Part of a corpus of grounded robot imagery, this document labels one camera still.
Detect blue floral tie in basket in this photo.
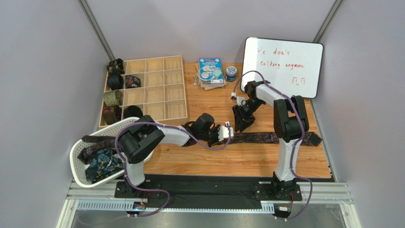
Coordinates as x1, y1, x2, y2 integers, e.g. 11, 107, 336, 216
85, 149, 124, 184

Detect rolled dark patterned tie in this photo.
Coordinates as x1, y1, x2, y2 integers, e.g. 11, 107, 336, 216
125, 75, 141, 89

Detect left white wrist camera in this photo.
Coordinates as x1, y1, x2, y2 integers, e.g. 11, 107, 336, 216
218, 122, 234, 141

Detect white whiteboard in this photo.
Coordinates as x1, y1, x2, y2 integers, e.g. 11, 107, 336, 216
239, 37, 324, 99

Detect dark blue paisley tie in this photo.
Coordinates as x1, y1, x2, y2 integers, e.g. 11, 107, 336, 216
229, 132, 323, 147

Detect purple cable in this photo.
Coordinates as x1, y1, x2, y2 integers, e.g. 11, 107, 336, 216
114, 122, 232, 219
231, 70, 313, 221

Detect rolled black tie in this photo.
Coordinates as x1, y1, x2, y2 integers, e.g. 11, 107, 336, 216
123, 105, 144, 119

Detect aluminium frame rail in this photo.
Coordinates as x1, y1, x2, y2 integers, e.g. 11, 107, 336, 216
57, 175, 361, 228

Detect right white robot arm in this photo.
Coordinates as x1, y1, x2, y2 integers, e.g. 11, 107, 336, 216
231, 81, 309, 199

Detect rolled navy tie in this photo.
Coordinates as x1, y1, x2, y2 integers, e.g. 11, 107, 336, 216
107, 74, 124, 90

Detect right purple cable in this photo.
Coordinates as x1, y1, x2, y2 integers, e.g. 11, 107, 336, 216
231, 70, 313, 221

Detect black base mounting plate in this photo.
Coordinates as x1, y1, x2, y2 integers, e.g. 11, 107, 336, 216
114, 174, 302, 209

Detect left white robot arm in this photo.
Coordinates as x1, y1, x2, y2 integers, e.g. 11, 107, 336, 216
115, 114, 234, 189

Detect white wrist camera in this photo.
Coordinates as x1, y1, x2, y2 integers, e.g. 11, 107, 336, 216
231, 92, 246, 106
218, 122, 234, 141

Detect dark brown tie in basket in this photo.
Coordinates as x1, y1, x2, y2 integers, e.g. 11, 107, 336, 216
77, 135, 115, 164

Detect rolled olive green tie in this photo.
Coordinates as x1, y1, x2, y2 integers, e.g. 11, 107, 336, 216
103, 90, 124, 106

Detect rolled brown tie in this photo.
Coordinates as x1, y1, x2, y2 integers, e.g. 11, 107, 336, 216
102, 106, 122, 125

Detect white plastic basket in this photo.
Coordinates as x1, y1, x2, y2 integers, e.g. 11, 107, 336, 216
69, 117, 139, 188

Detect blue book stack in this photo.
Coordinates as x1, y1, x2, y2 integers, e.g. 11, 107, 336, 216
194, 57, 226, 91

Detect small blue round tin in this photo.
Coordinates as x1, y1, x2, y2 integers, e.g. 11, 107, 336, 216
225, 66, 237, 82

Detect wooden compartment tray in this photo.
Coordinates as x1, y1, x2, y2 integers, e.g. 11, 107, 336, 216
120, 55, 188, 124

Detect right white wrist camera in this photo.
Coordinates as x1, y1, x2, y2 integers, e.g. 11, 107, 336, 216
231, 92, 246, 106

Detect rolled dark floral tie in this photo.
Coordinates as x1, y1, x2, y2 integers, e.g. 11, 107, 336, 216
106, 58, 125, 75

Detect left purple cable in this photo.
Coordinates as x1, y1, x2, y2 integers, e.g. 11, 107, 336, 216
114, 122, 232, 219

